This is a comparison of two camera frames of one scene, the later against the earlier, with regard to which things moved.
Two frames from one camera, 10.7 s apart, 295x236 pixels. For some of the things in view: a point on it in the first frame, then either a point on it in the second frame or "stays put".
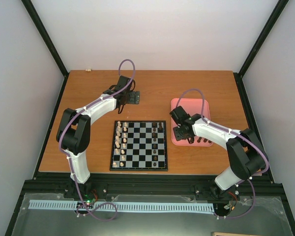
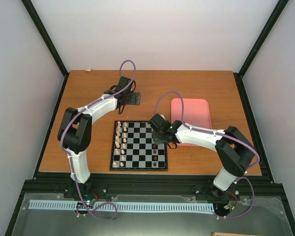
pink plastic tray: [192, 106] stays put
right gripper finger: [191, 140] to [170, 147]
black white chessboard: [139, 146] stays put
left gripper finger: [121, 109] stays put
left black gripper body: [132, 100] stays put
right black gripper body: [181, 134] to [158, 140]
